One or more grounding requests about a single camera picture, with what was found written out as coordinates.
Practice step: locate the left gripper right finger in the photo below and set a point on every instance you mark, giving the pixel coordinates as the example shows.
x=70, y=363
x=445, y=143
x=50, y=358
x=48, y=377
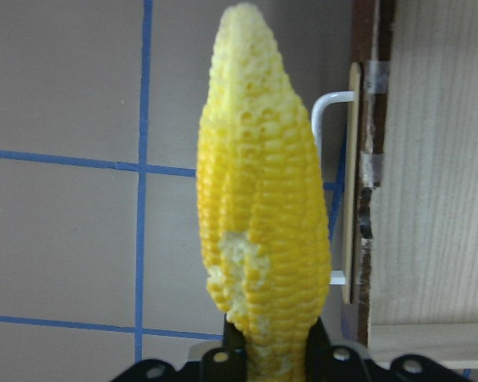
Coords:
x=317, y=343

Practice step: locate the yellow corn cob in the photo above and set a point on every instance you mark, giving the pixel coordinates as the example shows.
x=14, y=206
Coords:
x=262, y=215

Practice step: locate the white drawer handle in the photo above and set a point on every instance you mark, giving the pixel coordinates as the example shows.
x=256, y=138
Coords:
x=317, y=123

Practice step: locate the wooden drawer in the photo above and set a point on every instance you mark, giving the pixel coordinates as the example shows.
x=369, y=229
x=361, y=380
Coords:
x=411, y=241

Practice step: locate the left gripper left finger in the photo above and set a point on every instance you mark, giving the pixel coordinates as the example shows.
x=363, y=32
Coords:
x=233, y=342

